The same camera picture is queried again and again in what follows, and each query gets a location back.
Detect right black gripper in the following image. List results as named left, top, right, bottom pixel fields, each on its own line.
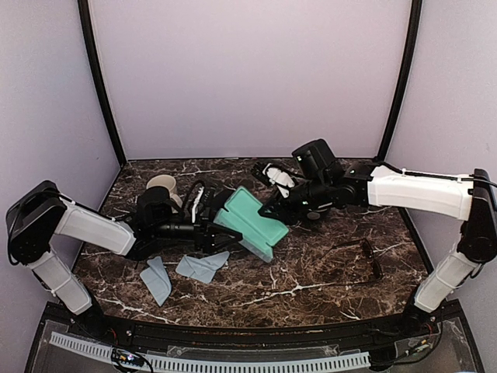
left=259, top=175, right=332, bottom=225

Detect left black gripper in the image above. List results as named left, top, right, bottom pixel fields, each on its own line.
left=152, top=207, right=242, bottom=253

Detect grey glasses case green lining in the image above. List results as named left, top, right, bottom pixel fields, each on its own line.
left=214, top=186, right=289, bottom=263

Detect blue cleaning cloth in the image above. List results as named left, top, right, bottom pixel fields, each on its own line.
left=176, top=251, right=230, bottom=284
left=140, top=256, right=172, bottom=307

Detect dark sunglasses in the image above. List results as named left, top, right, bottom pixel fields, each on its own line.
left=319, top=238, right=384, bottom=287

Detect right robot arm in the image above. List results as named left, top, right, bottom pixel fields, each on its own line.
left=252, top=139, right=496, bottom=337

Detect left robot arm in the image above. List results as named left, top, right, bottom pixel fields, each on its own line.
left=5, top=180, right=242, bottom=339

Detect cream paper cup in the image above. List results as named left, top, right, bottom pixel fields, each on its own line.
left=146, top=174, right=182, bottom=207

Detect folded blue cleaning cloth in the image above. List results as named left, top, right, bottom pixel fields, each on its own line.
left=140, top=256, right=172, bottom=307

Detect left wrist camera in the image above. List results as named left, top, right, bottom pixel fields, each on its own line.
left=182, top=180, right=216, bottom=223

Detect white slotted cable duct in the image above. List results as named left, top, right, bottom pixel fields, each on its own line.
left=49, top=332, right=370, bottom=372

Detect black front rail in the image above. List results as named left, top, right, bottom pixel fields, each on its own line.
left=42, top=301, right=463, bottom=350

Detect right black frame post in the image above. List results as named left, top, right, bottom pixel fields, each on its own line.
left=375, top=0, right=423, bottom=161

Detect black frame post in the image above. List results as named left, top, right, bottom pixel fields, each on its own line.
left=77, top=0, right=127, bottom=168
left=375, top=0, right=423, bottom=161

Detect left black frame post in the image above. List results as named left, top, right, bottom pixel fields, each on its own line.
left=77, top=0, right=127, bottom=168

